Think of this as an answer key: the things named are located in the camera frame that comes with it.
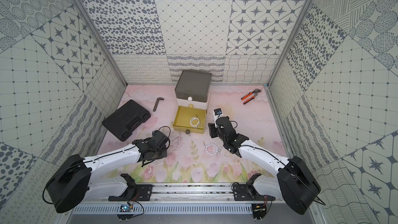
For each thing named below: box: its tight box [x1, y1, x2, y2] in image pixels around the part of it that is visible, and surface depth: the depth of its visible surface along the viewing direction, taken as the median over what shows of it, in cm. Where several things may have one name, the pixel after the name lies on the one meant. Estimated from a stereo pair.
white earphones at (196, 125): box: [189, 114, 203, 130], surface depth 100 cm
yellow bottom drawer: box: [172, 105, 207, 135], surface depth 101 cm
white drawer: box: [176, 98, 209, 110], surface depth 97 cm
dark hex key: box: [152, 96, 165, 112], surface depth 113 cm
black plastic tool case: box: [101, 99, 152, 142], surface depth 97 cm
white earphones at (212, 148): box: [202, 141, 222, 156], surface depth 90 cm
